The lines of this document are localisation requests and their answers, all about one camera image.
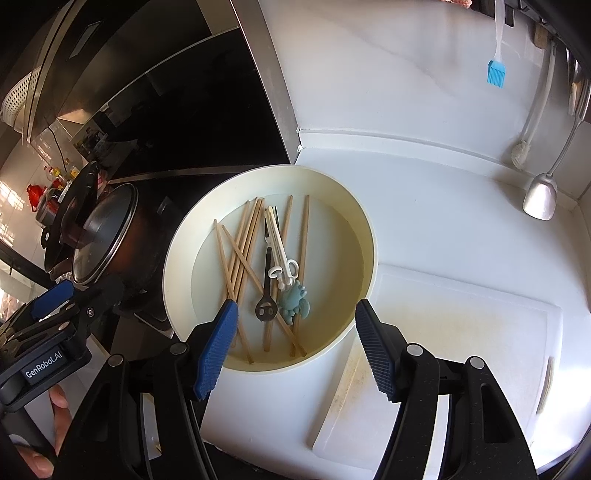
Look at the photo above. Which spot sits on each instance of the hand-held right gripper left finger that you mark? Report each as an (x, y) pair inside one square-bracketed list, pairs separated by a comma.
[(217, 350)]

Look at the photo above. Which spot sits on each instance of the dark cooking pot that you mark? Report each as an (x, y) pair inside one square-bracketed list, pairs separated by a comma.
[(143, 249)]

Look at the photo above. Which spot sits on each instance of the white bottle brush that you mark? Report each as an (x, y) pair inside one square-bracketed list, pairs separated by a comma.
[(521, 154)]

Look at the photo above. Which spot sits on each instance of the steel spatula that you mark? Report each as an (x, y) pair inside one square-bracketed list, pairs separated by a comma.
[(540, 198)]

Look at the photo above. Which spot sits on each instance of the hanging steel spoon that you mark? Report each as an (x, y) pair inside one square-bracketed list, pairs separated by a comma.
[(574, 97)]

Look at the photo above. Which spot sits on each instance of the steel fork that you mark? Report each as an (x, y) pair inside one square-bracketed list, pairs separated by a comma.
[(266, 304)]

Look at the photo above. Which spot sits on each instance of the black pan lid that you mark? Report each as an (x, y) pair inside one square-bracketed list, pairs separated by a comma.
[(69, 212)]

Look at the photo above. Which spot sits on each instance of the steel range hood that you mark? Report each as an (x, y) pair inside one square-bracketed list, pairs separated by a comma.
[(115, 46)]

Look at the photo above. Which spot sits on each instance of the blue silicone basting brush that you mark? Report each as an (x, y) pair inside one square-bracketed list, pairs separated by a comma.
[(495, 74)]

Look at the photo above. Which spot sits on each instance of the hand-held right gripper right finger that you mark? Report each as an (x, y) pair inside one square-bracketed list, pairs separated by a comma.
[(376, 350)]

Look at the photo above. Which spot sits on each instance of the red container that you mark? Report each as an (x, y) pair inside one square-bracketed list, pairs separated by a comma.
[(36, 196)]

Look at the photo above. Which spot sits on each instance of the white colander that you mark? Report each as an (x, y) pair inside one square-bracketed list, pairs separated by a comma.
[(18, 101)]

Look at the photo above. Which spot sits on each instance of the person's left hand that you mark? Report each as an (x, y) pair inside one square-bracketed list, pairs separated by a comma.
[(62, 415)]

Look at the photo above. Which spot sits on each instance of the group of condiment bottles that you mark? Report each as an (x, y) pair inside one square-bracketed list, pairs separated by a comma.
[(62, 171)]

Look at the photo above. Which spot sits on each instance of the white plastic cutting board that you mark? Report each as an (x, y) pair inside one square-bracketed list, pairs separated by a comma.
[(461, 332)]

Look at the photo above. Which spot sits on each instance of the orange patterned dish cloth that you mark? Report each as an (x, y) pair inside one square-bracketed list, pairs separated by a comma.
[(461, 2)]

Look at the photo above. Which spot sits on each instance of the glass pot lid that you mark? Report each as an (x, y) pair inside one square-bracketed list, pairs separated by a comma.
[(101, 230)]

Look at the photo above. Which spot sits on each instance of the cream round bowl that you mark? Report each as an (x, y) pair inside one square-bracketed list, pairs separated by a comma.
[(332, 258)]

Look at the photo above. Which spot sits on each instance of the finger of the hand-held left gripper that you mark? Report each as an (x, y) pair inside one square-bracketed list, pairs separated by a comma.
[(99, 300), (51, 295)]

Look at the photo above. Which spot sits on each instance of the white training chopsticks blue crab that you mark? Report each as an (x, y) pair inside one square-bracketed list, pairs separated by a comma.
[(293, 300)]

